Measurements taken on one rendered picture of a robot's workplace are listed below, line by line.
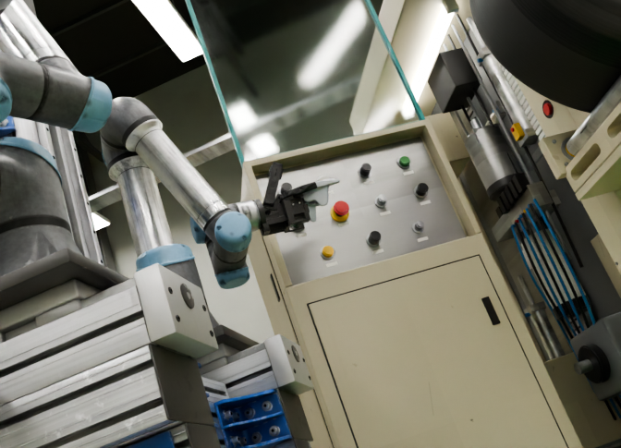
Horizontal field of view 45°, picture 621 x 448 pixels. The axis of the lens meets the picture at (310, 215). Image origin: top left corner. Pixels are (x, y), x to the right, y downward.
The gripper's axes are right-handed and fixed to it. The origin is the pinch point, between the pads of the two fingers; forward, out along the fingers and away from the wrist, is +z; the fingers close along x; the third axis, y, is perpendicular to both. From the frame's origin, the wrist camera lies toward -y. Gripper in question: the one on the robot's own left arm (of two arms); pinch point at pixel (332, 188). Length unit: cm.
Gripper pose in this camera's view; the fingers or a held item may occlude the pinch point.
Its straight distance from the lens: 181.3
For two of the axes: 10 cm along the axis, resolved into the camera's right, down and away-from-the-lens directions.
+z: 9.3, -2.2, 2.9
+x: 2.1, -3.3, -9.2
